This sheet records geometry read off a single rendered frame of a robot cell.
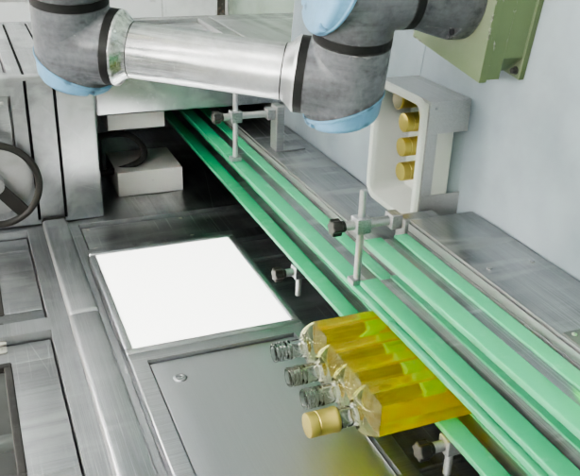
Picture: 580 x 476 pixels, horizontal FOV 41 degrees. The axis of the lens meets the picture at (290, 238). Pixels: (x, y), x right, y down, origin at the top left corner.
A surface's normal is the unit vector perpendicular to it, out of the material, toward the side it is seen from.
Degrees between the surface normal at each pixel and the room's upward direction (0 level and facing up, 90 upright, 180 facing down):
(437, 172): 90
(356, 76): 75
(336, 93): 60
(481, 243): 90
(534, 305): 90
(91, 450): 90
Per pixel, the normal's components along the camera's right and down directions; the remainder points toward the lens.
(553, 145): -0.92, 0.14
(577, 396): 0.04, -0.90
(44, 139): 0.38, 0.40
